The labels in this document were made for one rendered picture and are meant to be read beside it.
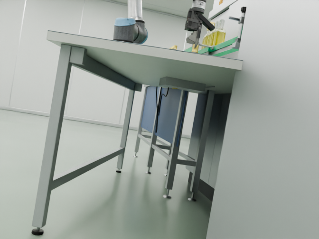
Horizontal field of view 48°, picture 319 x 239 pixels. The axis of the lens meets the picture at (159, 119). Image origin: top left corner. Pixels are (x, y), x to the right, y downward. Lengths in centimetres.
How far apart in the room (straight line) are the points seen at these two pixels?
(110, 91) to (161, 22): 194
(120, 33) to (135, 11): 22
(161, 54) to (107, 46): 19
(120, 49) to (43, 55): 685
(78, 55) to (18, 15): 697
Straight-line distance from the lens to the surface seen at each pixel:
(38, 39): 815
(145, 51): 126
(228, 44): 196
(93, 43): 130
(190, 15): 206
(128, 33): 205
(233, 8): 251
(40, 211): 143
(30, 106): 808
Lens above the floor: 53
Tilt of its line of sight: 1 degrees down
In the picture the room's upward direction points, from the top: 10 degrees clockwise
